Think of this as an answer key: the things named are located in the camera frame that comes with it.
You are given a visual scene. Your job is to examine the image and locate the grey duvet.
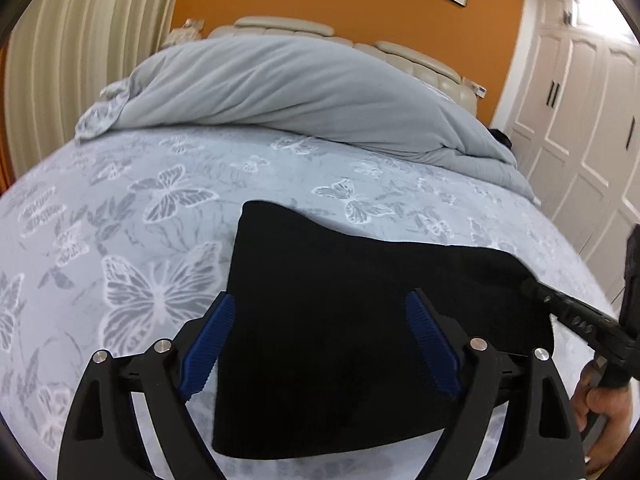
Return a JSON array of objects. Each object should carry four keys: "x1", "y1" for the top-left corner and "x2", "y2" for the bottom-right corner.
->
[{"x1": 75, "y1": 39, "x2": 543, "y2": 206}]

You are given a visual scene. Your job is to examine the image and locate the beige pleated curtain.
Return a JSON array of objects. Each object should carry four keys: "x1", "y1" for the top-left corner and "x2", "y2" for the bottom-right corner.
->
[{"x1": 5, "y1": 0, "x2": 188, "y2": 181}]

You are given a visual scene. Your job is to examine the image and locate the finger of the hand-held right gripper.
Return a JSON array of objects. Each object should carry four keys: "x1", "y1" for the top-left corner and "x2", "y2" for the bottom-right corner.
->
[{"x1": 519, "y1": 277, "x2": 608, "y2": 343}]

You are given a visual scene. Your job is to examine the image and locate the beige plush toy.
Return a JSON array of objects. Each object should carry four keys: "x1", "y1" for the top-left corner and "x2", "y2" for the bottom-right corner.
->
[{"x1": 162, "y1": 18, "x2": 206, "y2": 52}]

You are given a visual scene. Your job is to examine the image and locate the person's right hand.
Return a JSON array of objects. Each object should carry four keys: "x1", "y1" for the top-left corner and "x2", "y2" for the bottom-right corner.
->
[{"x1": 572, "y1": 360, "x2": 635, "y2": 467}]

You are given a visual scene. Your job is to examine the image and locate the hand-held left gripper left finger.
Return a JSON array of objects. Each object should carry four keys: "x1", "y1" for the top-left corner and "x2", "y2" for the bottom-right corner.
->
[{"x1": 57, "y1": 292, "x2": 236, "y2": 480}]

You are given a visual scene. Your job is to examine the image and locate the white panelled wardrobe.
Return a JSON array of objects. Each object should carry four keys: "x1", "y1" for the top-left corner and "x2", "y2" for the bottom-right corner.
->
[{"x1": 502, "y1": 0, "x2": 640, "y2": 306}]

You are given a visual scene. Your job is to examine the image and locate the cream padded headboard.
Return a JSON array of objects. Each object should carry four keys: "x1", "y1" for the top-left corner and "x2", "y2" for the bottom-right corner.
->
[{"x1": 207, "y1": 16, "x2": 488, "y2": 113}]

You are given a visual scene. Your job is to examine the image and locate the black pants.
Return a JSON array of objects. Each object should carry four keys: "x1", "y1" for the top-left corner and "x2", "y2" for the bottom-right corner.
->
[{"x1": 212, "y1": 201, "x2": 556, "y2": 461}]

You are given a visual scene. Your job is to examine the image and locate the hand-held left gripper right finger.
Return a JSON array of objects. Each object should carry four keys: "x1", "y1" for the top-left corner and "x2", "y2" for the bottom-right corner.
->
[{"x1": 405, "y1": 289, "x2": 586, "y2": 480}]

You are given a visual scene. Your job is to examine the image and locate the butterfly print bed sheet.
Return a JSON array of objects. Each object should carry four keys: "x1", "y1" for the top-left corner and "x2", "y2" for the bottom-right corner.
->
[{"x1": 0, "y1": 125, "x2": 621, "y2": 480}]

